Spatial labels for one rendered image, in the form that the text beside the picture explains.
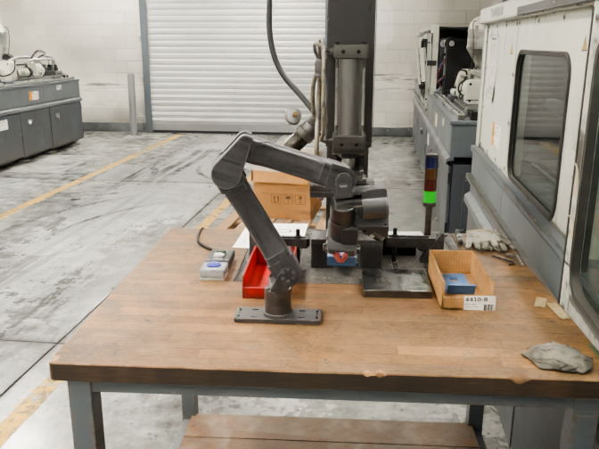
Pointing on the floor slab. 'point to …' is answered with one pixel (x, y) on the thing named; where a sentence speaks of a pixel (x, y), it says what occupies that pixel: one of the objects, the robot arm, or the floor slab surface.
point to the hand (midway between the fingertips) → (340, 258)
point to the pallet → (274, 221)
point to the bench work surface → (320, 355)
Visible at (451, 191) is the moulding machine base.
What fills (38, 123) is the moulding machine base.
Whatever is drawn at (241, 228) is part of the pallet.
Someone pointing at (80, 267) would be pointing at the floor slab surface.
